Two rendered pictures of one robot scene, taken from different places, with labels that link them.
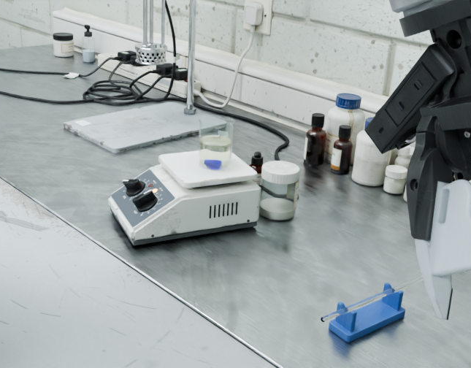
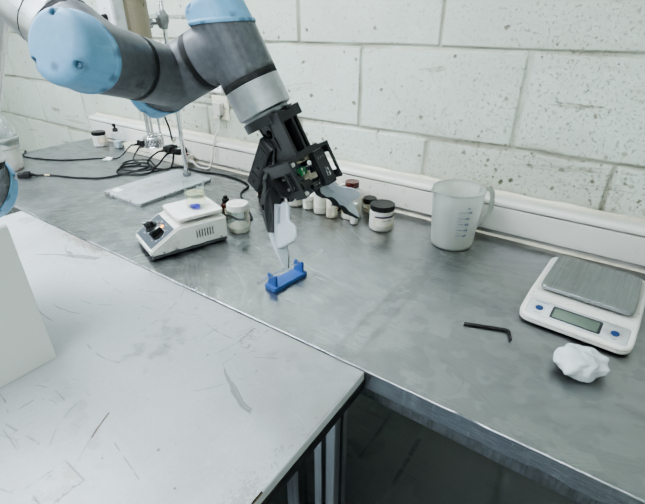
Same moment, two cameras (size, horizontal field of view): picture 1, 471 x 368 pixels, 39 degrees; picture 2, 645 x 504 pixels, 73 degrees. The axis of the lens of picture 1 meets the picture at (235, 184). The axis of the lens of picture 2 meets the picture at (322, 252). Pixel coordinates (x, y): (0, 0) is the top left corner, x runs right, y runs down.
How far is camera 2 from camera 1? 0.20 m
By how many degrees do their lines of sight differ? 11
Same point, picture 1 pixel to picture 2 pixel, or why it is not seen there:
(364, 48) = not seen: hidden behind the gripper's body
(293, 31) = not seen: hidden behind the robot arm
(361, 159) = not seen: hidden behind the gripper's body
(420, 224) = (269, 225)
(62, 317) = (112, 305)
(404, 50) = (307, 124)
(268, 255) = (233, 253)
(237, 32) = (210, 120)
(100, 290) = (134, 287)
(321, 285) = (263, 266)
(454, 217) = (283, 220)
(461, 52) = (273, 141)
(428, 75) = (263, 152)
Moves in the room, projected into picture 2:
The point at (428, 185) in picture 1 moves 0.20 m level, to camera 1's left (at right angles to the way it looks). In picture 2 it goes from (269, 206) to (116, 216)
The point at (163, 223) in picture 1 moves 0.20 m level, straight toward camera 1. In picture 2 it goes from (169, 244) to (169, 287)
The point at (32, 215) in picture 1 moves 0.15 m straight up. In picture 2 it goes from (89, 251) to (73, 194)
